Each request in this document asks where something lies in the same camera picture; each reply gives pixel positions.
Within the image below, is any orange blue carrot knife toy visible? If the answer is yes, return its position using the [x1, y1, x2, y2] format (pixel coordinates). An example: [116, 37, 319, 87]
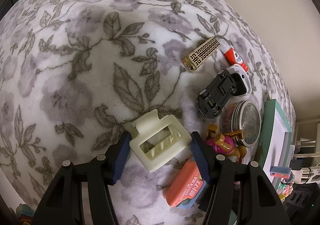
[164, 157, 207, 209]

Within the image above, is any pink brown puppy figure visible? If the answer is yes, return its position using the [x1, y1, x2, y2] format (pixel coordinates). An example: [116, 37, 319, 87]
[206, 124, 247, 163]

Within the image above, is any round tin of beads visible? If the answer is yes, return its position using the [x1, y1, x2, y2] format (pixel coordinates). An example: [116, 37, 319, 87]
[222, 100, 261, 148]

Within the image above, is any black toy car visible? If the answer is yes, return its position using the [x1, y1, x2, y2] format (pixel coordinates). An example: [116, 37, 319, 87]
[197, 69, 235, 119]

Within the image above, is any cream hair claw clip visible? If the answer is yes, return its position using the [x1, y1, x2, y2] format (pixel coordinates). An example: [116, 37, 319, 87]
[130, 109, 192, 172]

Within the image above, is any white smart watch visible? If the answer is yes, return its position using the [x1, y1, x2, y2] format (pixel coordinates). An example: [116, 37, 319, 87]
[226, 64, 252, 97]

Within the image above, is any red white glue tube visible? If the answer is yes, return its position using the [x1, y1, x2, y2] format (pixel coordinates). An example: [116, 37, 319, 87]
[218, 39, 248, 72]

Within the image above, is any orange blue toy gun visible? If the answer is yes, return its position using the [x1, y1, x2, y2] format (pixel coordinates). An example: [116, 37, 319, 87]
[270, 166, 291, 179]

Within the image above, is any black plugged charger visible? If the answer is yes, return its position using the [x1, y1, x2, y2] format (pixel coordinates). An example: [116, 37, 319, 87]
[289, 159, 304, 171]

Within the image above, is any teal white box tray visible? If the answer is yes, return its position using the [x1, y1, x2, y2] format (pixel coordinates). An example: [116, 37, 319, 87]
[254, 99, 292, 189]

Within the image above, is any floral fleece blanket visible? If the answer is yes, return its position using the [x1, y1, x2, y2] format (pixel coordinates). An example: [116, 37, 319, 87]
[1, 0, 296, 210]

